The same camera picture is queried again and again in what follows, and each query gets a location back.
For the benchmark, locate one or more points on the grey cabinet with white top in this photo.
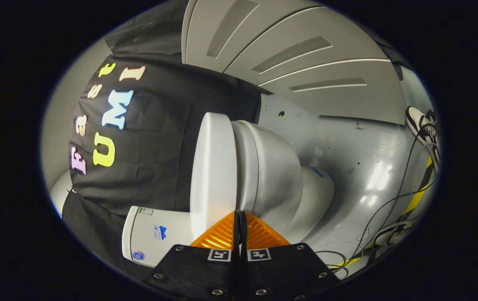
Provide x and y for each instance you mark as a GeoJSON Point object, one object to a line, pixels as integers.
{"type": "Point", "coordinates": [305, 71]}

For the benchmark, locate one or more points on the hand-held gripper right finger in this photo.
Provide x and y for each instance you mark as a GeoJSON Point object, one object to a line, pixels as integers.
{"type": "Point", "coordinates": [285, 271]}

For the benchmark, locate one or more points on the yellow black floor tape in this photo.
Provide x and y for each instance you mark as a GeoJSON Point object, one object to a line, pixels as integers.
{"type": "Point", "coordinates": [418, 194]}

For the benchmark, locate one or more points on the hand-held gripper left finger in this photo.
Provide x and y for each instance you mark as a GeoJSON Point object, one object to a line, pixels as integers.
{"type": "Point", "coordinates": [197, 271]}

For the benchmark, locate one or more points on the black backdrop cloth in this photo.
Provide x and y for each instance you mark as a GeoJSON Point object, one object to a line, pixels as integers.
{"type": "Point", "coordinates": [159, 138]}

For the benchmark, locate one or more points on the white toilet lid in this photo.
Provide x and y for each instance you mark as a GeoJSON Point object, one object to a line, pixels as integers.
{"type": "Point", "coordinates": [213, 167]}

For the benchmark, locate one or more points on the white toilet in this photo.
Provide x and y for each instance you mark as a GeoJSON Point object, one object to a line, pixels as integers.
{"type": "Point", "coordinates": [272, 167]}

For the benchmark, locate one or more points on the person's black white sneaker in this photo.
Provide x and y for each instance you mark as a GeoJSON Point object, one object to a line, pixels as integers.
{"type": "Point", "coordinates": [393, 234]}
{"type": "Point", "coordinates": [425, 127]}

